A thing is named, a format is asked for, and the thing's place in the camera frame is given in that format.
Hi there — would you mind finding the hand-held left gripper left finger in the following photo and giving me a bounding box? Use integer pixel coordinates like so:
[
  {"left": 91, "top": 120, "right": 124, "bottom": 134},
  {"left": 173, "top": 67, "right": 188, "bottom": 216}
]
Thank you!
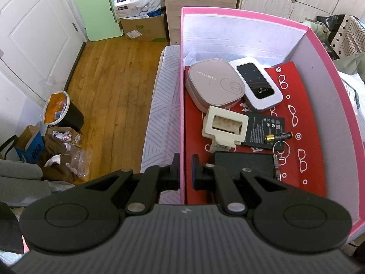
[{"left": 84, "top": 153, "right": 181, "bottom": 216}]

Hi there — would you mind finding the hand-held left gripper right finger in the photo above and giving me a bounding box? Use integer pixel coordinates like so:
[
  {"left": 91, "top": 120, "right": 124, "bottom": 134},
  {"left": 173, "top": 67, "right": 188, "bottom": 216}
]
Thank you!
[{"left": 191, "top": 153, "right": 288, "bottom": 216}]

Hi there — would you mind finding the black power bank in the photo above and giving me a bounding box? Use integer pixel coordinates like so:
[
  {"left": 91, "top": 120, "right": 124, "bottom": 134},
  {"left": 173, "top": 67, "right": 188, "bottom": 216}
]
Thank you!
[{"left": 211, "top": 151, "right": 277, "bottom": 184}]

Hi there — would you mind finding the cream plastic holder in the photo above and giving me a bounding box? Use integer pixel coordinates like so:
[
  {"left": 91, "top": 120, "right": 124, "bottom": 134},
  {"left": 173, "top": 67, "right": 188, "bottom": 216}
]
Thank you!
[{"left": 202, "top": 105, "right": 249, "bottom": 153}]

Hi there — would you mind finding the black phone battery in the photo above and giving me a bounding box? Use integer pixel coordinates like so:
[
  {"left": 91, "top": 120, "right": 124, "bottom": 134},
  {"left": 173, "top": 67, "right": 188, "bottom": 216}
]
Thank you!
[{"left": 242, "top": 111, "right": 286, "bottom": 150}]

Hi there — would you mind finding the metal key ring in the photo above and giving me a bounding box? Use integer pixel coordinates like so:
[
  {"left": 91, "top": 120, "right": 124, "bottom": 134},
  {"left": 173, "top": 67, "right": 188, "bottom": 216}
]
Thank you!
[{"left": 272, "top": 140, "right": 290, "bottom": 180}]

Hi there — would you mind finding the black gold cylindrical battery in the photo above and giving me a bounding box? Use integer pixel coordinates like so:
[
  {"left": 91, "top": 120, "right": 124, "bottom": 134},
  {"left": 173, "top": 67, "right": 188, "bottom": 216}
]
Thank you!
[{"left": 264, "top": 131, "right": 294, "bottom": 144}]

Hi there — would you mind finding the white portable router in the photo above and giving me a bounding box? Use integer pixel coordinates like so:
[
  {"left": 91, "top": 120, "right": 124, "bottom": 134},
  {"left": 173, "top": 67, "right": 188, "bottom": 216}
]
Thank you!
[{"left": 235, "top": 57, "right": 284, "bottom": 112}]

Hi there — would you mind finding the pink cardboard box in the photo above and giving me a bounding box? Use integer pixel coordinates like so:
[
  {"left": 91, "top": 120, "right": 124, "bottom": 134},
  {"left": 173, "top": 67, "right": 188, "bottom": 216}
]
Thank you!
[{"left": 180, "top": 6, "right": 365, "bottom": 244}]

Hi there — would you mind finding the grey striped bedsheet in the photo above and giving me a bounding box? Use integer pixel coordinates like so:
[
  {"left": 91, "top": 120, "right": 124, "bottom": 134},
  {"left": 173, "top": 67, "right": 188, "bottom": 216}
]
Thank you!
[{"left": 141, "top": 45, "right": 183, "bottom": 204}]

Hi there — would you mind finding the rose gold square case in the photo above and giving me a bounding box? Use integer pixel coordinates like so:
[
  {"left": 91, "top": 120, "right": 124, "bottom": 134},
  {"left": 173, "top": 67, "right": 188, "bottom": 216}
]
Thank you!
[{"left": 186, "top": 58, "right": 246, "bottom": 112}]

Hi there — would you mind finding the clear plastic bag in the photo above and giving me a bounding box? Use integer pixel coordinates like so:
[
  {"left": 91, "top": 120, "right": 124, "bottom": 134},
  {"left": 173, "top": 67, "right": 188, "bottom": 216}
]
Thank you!
[{"left": 67, "top": 145, "right": 93, "bottom": 179}]

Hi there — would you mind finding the black trash bin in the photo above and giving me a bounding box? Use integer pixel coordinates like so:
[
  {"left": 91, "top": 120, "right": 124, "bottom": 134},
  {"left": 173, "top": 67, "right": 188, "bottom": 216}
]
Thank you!
[{"left": 43, "top": 90, "right": 84, "bottom": 133}]

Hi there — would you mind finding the orange plastic bag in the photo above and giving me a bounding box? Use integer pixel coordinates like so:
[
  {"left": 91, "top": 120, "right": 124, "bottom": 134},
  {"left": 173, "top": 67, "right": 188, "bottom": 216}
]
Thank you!
[{"left": 44, "top": 91, "right": 70, "bottom": 124}]

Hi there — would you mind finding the black door draft strip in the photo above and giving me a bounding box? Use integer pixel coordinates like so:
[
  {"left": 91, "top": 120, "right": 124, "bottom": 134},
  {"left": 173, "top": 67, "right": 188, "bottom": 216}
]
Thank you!
[{"left": 63, "top": 42, "right": 86, "bottom": 92}]

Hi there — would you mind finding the brown cardboard box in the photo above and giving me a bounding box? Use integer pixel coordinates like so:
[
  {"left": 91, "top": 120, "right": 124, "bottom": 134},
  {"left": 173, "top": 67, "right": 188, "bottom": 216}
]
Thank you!
[{"left": 120, "top": 13, "right": 169, "bottom": 45}]

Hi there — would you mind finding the blue cardboard box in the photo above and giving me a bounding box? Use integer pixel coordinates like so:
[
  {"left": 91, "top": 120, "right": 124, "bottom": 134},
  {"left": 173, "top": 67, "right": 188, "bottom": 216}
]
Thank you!
[{"left": 14, "top": 124, "right": 46, "bottom": 163}]

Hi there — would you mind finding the black flat object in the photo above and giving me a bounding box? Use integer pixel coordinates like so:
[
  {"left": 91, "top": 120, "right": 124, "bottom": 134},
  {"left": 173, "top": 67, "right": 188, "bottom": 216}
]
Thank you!
[{"left": 0, "top": 203, "right": 25, "bottom": 254}]

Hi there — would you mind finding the white tissue roll pack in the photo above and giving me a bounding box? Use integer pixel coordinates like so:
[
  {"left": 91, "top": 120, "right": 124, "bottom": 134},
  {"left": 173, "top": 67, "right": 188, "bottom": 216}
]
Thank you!
[{"left": 113, "top": 0, "right": 166, "bottom": 19}]

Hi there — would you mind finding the green folding table board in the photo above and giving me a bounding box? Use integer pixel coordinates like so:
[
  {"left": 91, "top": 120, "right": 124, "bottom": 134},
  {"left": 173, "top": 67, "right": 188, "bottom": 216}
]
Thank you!
[{"left": 72, "top": 0, "right": 124, "bottom": 42}]

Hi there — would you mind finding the white duvet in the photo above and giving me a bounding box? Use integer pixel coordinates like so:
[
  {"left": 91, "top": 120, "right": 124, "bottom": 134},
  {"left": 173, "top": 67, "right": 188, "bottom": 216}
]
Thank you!
[{"left": 338, "top": 71, "right": 365, "bottom": 149}]

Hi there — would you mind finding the pale green cloth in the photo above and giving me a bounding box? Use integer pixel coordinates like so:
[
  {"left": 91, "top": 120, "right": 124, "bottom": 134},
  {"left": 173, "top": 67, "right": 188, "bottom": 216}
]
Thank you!
[{"left": 302, "top": 18, "right": 333, "bottom": 39}]

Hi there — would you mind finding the grey green blanket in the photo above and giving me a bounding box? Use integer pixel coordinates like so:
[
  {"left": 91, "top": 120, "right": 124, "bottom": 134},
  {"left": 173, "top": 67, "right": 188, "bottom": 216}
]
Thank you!
[{"left": 335, "top": 53, "right": 365, "bottom": 80}]

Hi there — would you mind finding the white door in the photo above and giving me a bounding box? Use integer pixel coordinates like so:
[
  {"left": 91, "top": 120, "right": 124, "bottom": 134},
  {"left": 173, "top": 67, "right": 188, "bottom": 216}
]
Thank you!
[{"left": 0, "top": 0, "right": 87, "bottom": 100}]

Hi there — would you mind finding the black beige patterned bag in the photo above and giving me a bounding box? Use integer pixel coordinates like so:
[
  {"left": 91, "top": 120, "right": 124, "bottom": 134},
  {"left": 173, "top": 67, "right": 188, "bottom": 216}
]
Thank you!
[{"left": 315, "top": 14, "right": 365, "bottom": 60}]

